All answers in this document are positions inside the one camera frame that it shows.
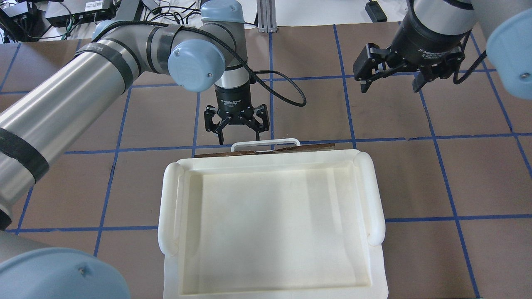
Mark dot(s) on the aluminium frame post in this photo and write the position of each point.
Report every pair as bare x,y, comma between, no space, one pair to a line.
266,16

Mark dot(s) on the white plastic tray bin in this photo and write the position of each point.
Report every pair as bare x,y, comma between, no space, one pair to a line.
296,225

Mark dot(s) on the wooden drawer with white handle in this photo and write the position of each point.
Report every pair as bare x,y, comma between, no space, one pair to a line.
275,146

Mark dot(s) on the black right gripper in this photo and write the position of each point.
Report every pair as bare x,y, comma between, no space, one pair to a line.
419,46

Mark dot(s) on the black power adapter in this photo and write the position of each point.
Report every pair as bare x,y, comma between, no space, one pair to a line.
375,11

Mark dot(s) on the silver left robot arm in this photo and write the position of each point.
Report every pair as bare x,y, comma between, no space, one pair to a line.
41,126

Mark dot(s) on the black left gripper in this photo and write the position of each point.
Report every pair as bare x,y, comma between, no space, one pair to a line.
233,102

